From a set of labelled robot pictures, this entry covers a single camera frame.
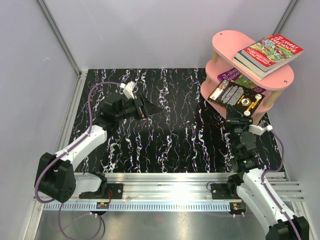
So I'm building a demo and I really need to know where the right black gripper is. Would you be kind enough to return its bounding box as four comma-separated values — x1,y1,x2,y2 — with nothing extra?
225,104,253,155

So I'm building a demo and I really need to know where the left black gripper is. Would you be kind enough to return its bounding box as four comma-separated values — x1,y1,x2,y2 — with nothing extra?
115,92,162,121

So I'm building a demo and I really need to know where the blue 169-storey treehouse book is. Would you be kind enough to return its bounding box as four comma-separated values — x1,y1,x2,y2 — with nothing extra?
207,80,265,117

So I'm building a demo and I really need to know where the purple treehouse book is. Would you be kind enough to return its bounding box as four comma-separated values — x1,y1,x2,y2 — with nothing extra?
217,68,266,94

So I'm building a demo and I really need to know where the blue orange sunset paperback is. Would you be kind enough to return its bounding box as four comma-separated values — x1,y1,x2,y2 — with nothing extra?
234,50,277,78

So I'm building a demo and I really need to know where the dark blue hardcover book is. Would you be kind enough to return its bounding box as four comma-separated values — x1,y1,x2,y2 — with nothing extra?
232,58,273,80

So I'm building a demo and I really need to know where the red 13-storey treehouse book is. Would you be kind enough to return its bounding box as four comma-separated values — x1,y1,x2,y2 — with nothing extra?
236,34,304,72

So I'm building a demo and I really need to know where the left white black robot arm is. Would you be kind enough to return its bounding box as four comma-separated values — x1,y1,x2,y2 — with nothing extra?
34,93,162,203

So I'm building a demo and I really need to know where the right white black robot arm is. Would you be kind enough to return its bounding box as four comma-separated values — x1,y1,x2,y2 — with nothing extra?
225,105,310,240

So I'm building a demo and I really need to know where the black marble pattern mat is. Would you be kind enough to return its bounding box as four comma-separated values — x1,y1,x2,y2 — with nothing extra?
61,68,286,174

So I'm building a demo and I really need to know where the pink three-tier shelf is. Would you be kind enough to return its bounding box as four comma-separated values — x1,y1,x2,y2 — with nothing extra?
200,30,294,125

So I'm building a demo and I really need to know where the right small circuit board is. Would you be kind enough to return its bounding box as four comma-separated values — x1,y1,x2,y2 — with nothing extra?
230,202,247,215

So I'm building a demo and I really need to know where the small circuit board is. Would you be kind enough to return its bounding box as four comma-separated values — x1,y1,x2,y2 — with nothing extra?
230,202,247,215
96,202,110,209

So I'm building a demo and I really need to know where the left small circuit board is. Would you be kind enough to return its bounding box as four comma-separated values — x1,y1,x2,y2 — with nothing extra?
96,202,110,209

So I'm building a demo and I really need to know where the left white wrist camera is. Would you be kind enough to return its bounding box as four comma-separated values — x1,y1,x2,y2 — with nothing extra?
119,81,137,100

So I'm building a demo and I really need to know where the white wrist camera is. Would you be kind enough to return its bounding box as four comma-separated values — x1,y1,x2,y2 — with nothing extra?
119,81,137,100
248,120,273,136

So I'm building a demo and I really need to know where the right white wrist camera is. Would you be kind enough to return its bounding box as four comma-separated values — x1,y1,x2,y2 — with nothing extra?
248,120,273,136

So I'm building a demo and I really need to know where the left aluminium corner post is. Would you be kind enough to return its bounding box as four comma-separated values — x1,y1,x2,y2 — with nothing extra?
37,0,87,78

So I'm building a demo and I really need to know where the aluminium corner post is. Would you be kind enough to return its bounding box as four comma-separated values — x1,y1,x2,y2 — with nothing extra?
37,0,87,78
272,0,299,35

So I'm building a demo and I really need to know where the aluminium mounting rail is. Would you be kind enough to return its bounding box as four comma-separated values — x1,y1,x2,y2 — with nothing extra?
33,172,306,201

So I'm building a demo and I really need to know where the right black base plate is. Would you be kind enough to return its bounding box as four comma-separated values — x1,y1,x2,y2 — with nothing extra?
210,183,242,201

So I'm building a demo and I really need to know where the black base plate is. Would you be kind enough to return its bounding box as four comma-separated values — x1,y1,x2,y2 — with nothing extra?
79,183,124,200
210,183,242,201

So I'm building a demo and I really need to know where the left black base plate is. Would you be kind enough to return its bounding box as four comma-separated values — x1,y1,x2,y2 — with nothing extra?
79,183,124,200

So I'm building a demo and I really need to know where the white slotted cable duct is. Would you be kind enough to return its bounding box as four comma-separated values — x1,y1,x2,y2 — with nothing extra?
44,201,231,212

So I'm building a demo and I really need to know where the right aluminium corner post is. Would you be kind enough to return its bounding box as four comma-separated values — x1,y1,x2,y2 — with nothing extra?
272,0,299,35

